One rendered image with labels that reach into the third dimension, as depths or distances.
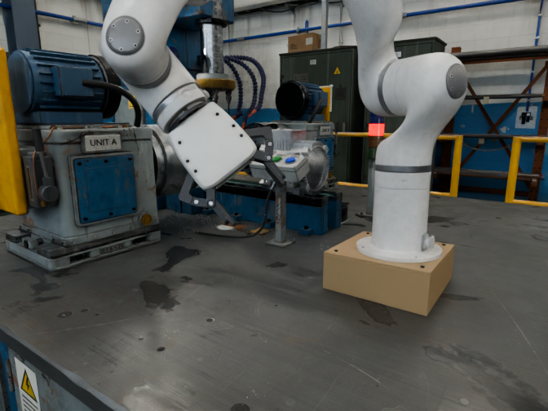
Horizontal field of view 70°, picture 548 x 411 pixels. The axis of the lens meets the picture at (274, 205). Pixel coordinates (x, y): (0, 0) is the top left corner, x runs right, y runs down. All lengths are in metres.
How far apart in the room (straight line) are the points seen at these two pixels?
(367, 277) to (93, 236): 0.73
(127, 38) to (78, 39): 6.73
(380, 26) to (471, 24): 5.56
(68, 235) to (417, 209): 0.87
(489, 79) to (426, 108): 5.43
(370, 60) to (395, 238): 0.38
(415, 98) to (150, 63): 0.51
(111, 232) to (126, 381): 0.60
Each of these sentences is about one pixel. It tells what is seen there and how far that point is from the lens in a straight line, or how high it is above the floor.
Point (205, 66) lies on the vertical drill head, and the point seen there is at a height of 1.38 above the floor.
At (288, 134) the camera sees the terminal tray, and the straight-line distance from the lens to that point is 1.37.
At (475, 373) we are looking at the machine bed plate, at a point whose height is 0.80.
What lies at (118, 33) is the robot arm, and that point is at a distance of 0.54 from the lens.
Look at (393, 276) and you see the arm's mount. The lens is 0.86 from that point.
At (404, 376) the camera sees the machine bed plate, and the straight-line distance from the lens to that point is 0.69.
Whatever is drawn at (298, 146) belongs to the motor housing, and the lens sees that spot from 1.37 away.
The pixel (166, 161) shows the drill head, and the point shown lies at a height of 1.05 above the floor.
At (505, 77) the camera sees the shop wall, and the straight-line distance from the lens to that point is 6.22.
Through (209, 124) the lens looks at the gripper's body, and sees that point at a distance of 0.57.
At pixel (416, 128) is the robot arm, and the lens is 0.85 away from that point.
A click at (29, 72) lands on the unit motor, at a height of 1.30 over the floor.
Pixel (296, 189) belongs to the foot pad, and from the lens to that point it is 1.36.
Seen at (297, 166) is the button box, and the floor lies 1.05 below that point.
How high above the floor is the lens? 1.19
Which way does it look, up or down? 13 degrees down
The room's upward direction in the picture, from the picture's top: straight up
